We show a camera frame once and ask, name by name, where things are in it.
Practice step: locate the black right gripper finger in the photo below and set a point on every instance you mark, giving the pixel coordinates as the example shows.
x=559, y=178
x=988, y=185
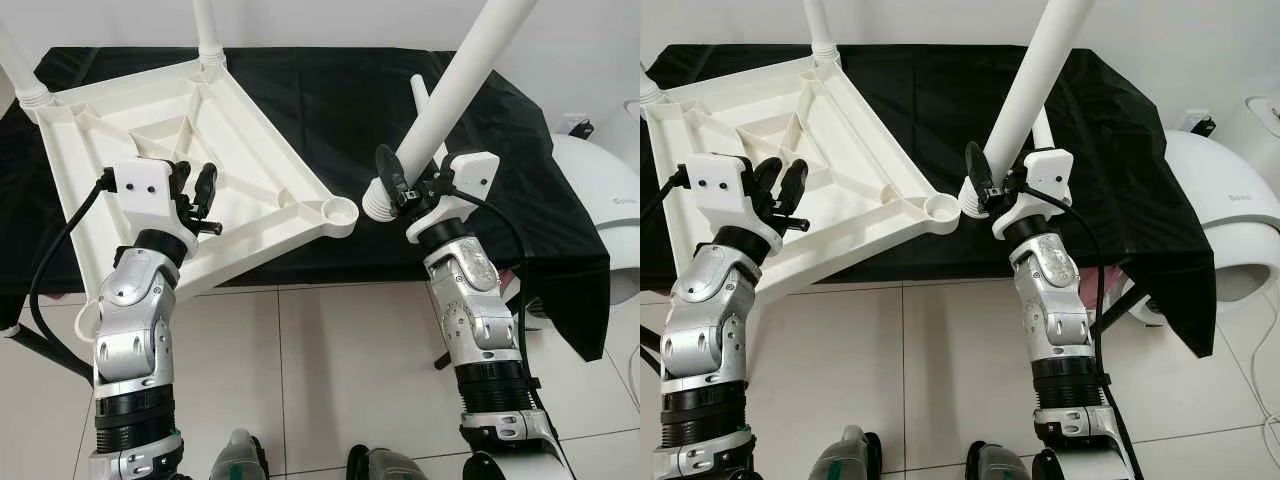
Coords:
x=978, y=168
x=390, y=170

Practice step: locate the white plastic table top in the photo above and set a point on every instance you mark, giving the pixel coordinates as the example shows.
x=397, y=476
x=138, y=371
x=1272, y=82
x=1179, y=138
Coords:
x=250, y=150
x=860, y=150

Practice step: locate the white plastic table leg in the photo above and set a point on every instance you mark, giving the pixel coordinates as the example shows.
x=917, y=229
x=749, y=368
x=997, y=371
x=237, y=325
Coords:
x=1040, y=70
x=1043, y=125
x=208, y=25
x=470, y=60
x=820, y=25
x=646, y=90
x=422, y=95
x=20, y=70

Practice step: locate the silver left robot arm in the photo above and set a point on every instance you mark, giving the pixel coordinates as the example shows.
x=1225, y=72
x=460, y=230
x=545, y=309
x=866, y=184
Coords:
x=130, y=320
x=710, y=320

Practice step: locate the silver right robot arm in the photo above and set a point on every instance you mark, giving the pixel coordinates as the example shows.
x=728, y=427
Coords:
x=1055, y=300
x=470, y=300

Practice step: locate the black tablecloth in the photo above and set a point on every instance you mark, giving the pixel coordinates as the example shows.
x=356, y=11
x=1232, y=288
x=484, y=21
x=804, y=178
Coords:
x=320, y=100
x=930, y=100

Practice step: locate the pink object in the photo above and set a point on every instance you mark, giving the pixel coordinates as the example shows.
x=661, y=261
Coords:
x=1085, y=280
x=508, y=276

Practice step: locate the black metal table leg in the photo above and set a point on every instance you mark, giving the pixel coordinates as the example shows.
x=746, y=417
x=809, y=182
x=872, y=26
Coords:
x=650, y=345
x=1120, y=302
x=517, y=300
x=50, y=350

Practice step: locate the black power plug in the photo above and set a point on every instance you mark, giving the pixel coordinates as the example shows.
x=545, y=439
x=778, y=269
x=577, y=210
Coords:
x=582, y=130
x=1204, y=127

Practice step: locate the grey robot left leg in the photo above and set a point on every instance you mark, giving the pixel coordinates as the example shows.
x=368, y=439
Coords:
x=240, y=458
x=845, y=458

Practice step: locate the grey robot leg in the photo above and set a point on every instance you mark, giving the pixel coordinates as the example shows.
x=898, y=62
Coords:
x=240, y=458
x=390, y=465
x=845, y=458
x=998, y=463

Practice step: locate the grey robot right leg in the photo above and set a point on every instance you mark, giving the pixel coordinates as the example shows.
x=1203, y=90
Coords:
x=390, y=465
x=998, y=463

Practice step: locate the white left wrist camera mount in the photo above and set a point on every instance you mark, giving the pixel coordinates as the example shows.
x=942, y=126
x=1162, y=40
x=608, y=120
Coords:
x=720, y=180
x=145, y=185

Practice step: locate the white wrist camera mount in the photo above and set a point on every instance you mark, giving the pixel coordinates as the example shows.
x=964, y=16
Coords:
x=145, y=185
x=470, y=170
x=720, y=180
x=1050, y=168

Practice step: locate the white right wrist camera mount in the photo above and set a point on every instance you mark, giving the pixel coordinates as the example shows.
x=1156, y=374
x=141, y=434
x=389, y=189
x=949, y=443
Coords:
x=1050, y=168
x=470, y=170

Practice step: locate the white wall socket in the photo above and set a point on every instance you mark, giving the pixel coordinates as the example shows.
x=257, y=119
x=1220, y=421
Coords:
x=1192, y=120
x=572, y=122

